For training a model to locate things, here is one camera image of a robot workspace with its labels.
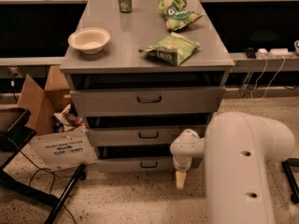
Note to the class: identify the white power strip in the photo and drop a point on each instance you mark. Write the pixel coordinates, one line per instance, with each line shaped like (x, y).
(274, 53)

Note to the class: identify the grey drawer cabinet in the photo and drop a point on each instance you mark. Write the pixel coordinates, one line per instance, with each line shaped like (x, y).
(121, 66)

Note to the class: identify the wall outlet with plug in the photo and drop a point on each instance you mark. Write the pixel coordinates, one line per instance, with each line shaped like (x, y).
(15, 72)

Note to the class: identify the green chip bag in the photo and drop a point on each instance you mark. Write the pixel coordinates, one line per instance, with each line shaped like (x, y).
(174, 49)
(176, 15)

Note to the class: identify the black stand leg right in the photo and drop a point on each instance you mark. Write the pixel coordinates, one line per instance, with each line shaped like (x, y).
(287, 168)

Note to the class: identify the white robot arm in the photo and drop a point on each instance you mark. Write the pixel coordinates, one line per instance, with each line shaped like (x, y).
(235, 149)

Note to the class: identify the grey top drawer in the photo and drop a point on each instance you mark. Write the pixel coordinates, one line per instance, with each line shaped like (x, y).
(137, 102)

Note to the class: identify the white paper bowl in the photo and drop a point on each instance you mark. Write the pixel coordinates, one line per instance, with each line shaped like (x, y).
(89, 40)

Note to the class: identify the black adapter on ledge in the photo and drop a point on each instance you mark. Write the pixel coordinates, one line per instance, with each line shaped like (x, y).
(250, 53)

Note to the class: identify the green chip bag rear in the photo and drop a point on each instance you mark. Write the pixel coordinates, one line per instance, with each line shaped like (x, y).
(176, 15)

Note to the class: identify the grey middle drawer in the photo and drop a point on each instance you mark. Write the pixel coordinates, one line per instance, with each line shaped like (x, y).
(138, 136)

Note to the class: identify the grey bottom drawer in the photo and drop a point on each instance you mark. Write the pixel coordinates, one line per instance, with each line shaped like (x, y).
(135, 164)

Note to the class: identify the brown cardboard box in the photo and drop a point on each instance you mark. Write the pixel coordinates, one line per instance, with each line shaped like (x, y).
(61, 141)

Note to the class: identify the green chip bag front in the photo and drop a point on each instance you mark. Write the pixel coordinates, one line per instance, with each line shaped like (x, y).
(174, 49)

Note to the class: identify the grey drawer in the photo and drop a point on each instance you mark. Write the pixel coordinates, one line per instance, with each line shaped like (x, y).
(138, 136)
(135, 164)
(137, 102)

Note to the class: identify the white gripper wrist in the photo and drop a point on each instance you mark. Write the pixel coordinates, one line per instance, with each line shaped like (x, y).
(181, 166)

